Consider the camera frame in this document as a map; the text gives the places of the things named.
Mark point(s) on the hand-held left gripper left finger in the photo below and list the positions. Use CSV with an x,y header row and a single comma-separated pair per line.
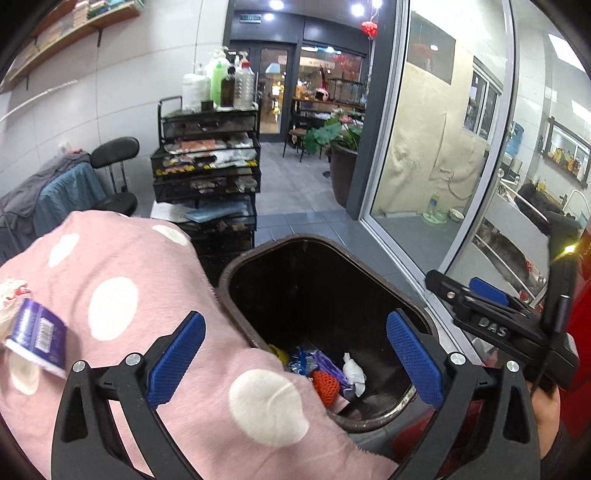
x,y
178,355

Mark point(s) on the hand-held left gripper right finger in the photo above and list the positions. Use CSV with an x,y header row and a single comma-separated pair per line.
x,y
413,360

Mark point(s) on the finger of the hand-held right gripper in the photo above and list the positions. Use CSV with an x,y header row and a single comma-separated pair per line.
x,y
489,290
445,286

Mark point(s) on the purple plastic bag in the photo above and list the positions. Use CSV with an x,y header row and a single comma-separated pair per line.
x,y
330,367

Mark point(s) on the orange foam fruit net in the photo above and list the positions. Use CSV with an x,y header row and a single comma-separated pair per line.
x,y
325,386

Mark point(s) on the dark plastic waste bin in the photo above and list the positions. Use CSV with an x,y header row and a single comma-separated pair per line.
x,y
314,295

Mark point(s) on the person's right hand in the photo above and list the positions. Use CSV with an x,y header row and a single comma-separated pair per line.
x,y
545,415

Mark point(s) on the pink polka dot blanket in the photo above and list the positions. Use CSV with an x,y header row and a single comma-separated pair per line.
x,y
184,300

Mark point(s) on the pet bowl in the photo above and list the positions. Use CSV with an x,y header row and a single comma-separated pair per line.
x,y
457,215

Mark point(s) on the red garment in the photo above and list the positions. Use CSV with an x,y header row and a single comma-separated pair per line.
x,y
579,369

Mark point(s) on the potted green plant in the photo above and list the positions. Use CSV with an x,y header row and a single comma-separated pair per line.
x,y
344,161

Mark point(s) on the black mesh drawer trolley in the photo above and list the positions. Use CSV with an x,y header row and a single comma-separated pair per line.
x,y
207,184

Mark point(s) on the massage bed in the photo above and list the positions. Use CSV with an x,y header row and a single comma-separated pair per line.
x,y
64,194

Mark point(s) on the wooden stool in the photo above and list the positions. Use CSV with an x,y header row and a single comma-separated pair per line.
x,y
296,134

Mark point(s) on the black round stool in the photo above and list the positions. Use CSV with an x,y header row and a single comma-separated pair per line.
x,y
115,150

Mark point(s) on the grey blanket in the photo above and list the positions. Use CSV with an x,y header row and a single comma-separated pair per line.
x,y
27,189

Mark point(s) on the pink helmet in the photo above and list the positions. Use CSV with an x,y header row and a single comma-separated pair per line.
x,y
323,95

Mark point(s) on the white lotion bottle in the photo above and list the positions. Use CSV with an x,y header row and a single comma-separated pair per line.
x,y
194,92

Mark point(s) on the red hanging ornament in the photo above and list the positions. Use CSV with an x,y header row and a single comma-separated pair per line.
x,y
369,28

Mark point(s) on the dark glass bottle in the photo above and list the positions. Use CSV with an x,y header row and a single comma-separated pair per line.
x,y
227,90

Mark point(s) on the green pump bottle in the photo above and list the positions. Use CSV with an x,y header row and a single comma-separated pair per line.
x,y
217,81

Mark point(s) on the clear plastic bottle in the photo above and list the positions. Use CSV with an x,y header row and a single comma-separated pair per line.
x,y
244,83

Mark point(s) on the white arc floor lamp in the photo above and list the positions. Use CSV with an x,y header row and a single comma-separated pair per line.
x,y
55,89

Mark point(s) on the wooden wall shelf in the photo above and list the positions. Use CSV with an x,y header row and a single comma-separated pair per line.
x,y
115,17

